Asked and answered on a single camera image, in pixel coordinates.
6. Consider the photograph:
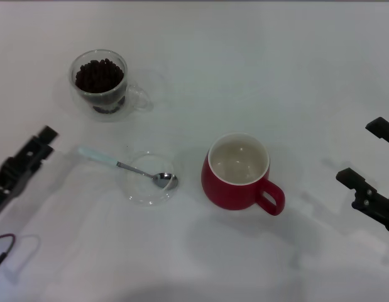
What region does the clear glass saucer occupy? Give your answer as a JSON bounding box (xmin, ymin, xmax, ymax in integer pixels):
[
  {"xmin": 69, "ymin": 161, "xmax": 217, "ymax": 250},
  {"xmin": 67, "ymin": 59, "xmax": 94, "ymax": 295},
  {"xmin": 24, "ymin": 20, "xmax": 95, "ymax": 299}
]
[{"xmin": 118, "ymin": 150, "xmax": 179, "ymax": 208}]

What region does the dark coffee beans pile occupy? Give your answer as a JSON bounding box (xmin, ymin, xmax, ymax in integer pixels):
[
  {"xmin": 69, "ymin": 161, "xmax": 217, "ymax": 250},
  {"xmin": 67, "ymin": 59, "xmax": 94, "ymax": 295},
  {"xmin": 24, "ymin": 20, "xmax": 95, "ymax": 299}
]
[{"xmin": 74, "ymin": 59, "xmax": 126, "ymax": 115}]

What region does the clear double-wall glass cup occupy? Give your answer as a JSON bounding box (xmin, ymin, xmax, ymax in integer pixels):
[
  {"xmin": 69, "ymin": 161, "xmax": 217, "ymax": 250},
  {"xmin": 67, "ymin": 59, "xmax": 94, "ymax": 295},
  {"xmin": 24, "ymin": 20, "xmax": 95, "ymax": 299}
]
[{"xmin": 70, "ymin": 49, "xmax": 153, "ymax": 123}]

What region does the red mug with white interior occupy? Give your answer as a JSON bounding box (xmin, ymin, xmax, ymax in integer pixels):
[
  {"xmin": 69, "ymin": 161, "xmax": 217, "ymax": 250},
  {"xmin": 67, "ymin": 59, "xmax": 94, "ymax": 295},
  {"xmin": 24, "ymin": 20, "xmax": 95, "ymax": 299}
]
[{"xmin": 200, "ymin": 132, "xmax": 286, "ymax": 216}]

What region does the blue-handled metal spoon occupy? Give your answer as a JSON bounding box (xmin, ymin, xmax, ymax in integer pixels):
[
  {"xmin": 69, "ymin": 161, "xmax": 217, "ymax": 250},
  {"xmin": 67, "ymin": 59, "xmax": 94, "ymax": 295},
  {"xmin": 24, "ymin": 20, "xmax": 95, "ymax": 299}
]
[{"xmin": 77, "ymin": 146, "xmax": 179, "ymax": 191}]

